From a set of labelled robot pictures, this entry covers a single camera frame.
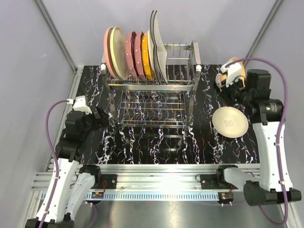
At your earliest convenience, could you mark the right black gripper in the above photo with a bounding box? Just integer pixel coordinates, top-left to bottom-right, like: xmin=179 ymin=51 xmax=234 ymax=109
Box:
xmin=220 ymin=75 xmax=253 ymax=107

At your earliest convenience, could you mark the beige tan round plate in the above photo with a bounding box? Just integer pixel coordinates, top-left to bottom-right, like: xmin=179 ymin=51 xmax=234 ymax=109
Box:
xmin=217 ymin=57 xmax=246 ymax=89

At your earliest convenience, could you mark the white plate with logo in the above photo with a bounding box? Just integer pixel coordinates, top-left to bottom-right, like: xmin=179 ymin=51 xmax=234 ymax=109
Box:
xmin=212 ymin=106 xmax=249 ymax=138

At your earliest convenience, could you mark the teal-rimmed lettered plate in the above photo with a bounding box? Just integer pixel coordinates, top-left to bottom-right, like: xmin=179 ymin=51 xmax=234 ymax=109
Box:
xmin=215 ymin=73 xmax=222 ymax=91

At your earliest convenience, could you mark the square black-rimmed plate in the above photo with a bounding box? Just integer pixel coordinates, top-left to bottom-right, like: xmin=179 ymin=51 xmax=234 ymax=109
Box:
xmin=150 ymin=10 xmax=165 ymax=84
xmin=151 ymin=10 xmax=168 ymax=85

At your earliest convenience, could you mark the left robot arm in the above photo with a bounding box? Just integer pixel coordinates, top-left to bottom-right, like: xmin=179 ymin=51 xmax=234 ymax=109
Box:
xmin=25 ymin=107 xmax=109 ymax=228

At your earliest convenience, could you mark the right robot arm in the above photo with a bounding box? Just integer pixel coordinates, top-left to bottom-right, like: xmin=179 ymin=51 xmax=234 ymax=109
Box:
xmin=215 ymin=69 xmax=302 ymax=206

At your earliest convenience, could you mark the stainless steel dish rack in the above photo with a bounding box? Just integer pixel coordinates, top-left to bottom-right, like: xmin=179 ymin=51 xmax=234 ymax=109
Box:
xmin=100 ymin=41 xmax=202 ymax=131

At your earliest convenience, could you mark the pink round plate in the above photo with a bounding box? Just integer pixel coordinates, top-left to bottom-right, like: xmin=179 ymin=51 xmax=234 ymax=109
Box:
xmin=104 ymin=27 xmax=118 ymax=79

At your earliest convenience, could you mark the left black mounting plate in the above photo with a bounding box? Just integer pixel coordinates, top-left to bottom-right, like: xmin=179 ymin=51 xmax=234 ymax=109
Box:
xmin=93 ymin=174 xmax=118 ymax=190

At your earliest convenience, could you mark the black mounting plate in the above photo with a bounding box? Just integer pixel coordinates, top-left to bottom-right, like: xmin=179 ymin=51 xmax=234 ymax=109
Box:
xmin=199 ymin=174 xmax=237 ymax=190
xmin=93 ymin=174 xmax=118 ymax=190

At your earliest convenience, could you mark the left small circuit board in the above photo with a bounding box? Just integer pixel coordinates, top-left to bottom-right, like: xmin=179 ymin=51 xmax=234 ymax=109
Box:
xmin=92 ymin=191 xmax=104 ymax=199

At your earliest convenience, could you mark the small circuit board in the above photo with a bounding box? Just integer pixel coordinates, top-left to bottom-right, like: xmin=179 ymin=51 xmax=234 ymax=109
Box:
xmin=218 ymin=191 xmax=234 ymax=203
xmin=92 ymin=191 xmax=104 ymax=199

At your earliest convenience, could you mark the pink dotted plate left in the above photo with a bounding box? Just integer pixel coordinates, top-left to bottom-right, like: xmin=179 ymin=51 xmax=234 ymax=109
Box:
xmin=125 ymin=31 xmax=138 ymax=78

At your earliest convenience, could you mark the pink dotted plate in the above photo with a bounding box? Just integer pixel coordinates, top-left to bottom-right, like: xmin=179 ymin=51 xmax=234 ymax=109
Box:
xmin=125 ymin=31 xmax=138 ymax=78
xmin=134 ymin=31 xmax=146 ymax=80

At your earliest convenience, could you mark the yellow dotted plate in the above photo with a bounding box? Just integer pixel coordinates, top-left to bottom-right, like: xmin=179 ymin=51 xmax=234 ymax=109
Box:
xmin=141 ymin=33 xmax=154 ymax=80

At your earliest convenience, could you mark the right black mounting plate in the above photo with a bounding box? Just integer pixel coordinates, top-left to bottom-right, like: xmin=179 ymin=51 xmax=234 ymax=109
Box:
xmin=199 ymin=174 xmax=237 ymax=190

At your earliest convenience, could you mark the pink dotted plate right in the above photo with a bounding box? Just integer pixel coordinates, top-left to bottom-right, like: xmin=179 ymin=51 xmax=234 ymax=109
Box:
xmin=134 ymin=31 xmax=146 ymax=80

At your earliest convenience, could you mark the cream round plate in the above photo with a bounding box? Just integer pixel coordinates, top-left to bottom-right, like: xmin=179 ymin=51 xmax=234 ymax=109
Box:
xmin=110 ymin=27 xmax=129 ymax=80

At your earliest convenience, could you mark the white plate behind yellow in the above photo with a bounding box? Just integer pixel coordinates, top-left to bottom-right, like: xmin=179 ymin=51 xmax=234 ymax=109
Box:
xmin=147 ymin=30 xmax=155 ymax=72

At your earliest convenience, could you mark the right small circuit board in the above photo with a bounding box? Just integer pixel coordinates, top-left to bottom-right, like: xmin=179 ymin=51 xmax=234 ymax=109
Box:
xmin=218 ymin=191 xmax=234 ymax=203

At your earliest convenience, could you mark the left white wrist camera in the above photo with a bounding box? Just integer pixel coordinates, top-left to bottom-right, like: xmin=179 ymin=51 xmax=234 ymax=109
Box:
xmin=67 ymin=95 xmax=92 ymax=115

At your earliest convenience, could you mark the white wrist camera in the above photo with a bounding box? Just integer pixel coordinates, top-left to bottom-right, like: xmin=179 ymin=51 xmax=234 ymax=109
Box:
xmin=67 ymin=95 xmax=92 ymax=115
xmin=220 ymin=61 xmax=243 ymax=87

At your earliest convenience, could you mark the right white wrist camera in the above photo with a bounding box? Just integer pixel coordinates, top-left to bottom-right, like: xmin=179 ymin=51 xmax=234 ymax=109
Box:
xmin=220 ymin=61 xmax=243 ymax=87

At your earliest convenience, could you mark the left aluminium frame post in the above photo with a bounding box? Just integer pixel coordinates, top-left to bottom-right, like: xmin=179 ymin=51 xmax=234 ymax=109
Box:
xmin=33 ymin=0 xmax=84 ymax=74

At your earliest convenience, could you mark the aluminium frame post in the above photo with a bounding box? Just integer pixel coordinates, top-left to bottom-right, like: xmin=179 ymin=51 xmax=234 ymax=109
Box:
xmin=250 ymin=0 xmax=284 ymax=51
xmin=33 ymin=0 xmax=84 ymax=74

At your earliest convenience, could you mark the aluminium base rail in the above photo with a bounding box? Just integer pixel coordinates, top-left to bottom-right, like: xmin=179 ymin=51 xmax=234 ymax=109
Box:
xmin=30 ymin=163 xmax=285 ymax=201

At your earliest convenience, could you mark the right aluminium frame post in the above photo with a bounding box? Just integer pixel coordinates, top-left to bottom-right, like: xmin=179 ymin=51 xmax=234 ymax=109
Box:
xmin=250 ymin=0 xmax=284 ymax=51

